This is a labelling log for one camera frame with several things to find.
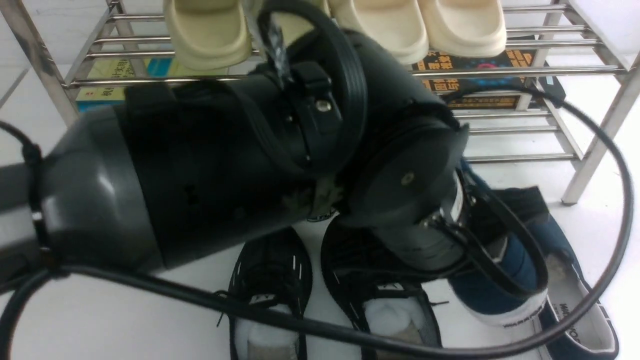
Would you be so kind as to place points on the navy slip-on shoe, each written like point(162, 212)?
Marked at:
point(506, 282)
point(592, 337)

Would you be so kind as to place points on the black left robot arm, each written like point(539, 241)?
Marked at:
point(174, 174)

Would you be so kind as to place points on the stainless steel shoe rack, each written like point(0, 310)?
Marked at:
point(566, 46)

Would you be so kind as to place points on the black knit sneaker left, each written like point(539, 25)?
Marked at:
point(272, 273)

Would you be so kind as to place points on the black knit sneaker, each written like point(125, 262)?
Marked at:
point(272, 273)
point(374, 301)

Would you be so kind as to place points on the black knit sneaker right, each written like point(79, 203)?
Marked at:
point(374, 301)

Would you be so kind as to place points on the olive green slipper right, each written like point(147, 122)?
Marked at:
point(292, 26)

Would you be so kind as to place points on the olive green slipper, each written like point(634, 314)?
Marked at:
point(292, 26)
point(207, 34)

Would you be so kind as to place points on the black and orange book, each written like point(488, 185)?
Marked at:
point(510, 58)

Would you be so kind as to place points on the cream slipper left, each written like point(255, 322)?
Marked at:
point(396, 25)

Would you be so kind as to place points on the cream slipper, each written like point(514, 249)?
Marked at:
point(396, 25)
point(465, 28)

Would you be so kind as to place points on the olive green slipper left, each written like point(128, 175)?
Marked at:
point(207, 34)

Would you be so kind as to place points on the cream slipper right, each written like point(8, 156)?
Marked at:
point(465, 28)

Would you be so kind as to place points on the yellow and blue book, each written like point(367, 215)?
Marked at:
point(116, 69)

